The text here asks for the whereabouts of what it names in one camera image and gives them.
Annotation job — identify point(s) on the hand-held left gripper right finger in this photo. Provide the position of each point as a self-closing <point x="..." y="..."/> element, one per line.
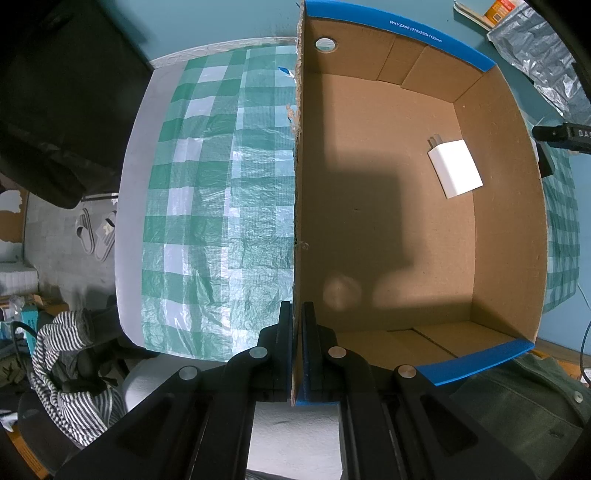
<point x="305" y="334"/>

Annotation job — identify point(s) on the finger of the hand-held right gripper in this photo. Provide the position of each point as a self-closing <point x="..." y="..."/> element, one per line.
<point x="551" y="132"/>

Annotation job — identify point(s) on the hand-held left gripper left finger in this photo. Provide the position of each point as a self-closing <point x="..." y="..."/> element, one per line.
<point x="286" y="334"/>

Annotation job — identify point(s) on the white charger adapter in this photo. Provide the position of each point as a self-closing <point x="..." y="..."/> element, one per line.
<point x="457" y="168"/>

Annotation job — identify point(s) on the cardboard box with blue edges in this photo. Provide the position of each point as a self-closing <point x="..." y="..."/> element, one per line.
<point x="369" y="184"/>

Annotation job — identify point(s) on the small black block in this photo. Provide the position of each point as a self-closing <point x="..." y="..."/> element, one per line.
<point x="545" y="161"/>

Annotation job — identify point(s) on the silver plastic bag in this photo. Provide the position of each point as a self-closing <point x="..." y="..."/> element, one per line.
<point x="535" y="50"/>

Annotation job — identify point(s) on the orange box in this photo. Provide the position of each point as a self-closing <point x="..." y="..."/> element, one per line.
<point x="504" y="10"/>

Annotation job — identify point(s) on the green checkered tablecloth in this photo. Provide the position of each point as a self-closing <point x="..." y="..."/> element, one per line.
<point x="207" y="207"/>

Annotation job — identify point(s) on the grey slipper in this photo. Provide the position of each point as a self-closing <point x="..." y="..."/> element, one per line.
<point x="105" y="235"/>
<point x="86" y="230"/>

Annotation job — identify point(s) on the striped cloth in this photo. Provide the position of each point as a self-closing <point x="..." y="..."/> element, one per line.
<point x="74" y="406"/>

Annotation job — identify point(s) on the green jacket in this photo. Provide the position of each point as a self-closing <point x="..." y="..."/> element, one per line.
<point x="521" y="406"/>

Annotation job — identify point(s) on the teal box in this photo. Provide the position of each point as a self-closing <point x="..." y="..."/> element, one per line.
<point x="30" y="323"/>

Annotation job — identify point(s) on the white foam box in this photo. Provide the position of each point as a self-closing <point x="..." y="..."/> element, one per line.
<point x="18" y="279"/>

